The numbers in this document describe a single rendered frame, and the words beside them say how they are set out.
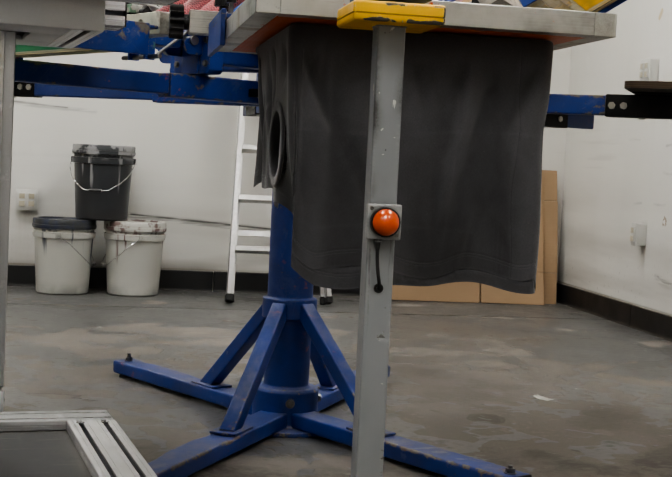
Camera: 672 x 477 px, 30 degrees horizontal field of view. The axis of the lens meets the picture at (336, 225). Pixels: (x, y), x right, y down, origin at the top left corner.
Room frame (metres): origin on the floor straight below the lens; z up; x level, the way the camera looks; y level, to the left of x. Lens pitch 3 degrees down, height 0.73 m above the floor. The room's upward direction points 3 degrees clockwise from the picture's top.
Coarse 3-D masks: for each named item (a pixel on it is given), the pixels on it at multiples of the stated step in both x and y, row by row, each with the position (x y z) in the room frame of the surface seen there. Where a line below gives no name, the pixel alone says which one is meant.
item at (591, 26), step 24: (264, 0) 1.93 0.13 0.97; (288, 0) 1.94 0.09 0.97; (312, 0) 1.94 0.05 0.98; (336, 0) 1.95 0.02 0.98; (432, 0) 1.98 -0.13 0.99; (240, 24) 2.14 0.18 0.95; (264, 24) 2.10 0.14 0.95; (456, 24) 1.98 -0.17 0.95; (480, 24) 1.99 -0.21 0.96; (504, 24) 2.00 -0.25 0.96; (528, 24) 2.01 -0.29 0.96; (552, 24) 2.01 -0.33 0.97; (576, 24) 2.02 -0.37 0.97; (600, 24) 2.03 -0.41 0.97
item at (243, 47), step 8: (272, 24) 2.09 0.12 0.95; (280, 24) 2.09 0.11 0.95; (288, 24) 2.08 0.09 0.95; (320, 24) 2.06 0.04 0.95; (328, 24) 2.05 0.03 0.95; (336, 24) 2.04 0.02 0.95; (256, 32) 2.24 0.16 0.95; (264, 32) 2.23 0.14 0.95; (272, 32) 2.23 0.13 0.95; (248, 40) 2.41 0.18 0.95; (256, 40) 2.40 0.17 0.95; (264, 40) 2.39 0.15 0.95; (240, 48) 2.59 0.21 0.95; (248, 48) 2.58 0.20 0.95
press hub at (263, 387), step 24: (288, 216) 3.34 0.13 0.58; (288, 240) 3.34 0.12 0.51; (288, 264) 3.34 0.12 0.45; (288, 288) 3.34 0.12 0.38; (312, 288) 3.39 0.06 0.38; (264, 312) 3.37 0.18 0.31; (288, 312) 3.33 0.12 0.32; (288, 336) 3.34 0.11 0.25; (288, 360) 3.34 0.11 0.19; (264, 384) 3.38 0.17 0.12; (288, 384) 3.34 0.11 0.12; (312, 384) 3.44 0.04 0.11; (264, 408) 3.33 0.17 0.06; (288, 408) 3.31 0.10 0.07; (312, 408) 3.36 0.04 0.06; (288, 432) 3.26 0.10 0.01
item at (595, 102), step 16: (560, 96) 3.15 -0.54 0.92; (576, 96) 3.13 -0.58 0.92; (592, 96) 3.12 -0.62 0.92; (608, 96) 3.10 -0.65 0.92; (624, 96) 3.09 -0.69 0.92; (640, 96) 3.08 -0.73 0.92; (656, 96) 3.06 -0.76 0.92; (560, 112) 3.15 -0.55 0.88; (576, 112) 3.13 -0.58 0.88; (592, 112) 3.12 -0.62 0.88; (608, 112) 3.10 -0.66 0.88; (624, 112) 3.09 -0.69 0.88; (640, 112) 3.08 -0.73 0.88; (656, 112) 3.06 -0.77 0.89
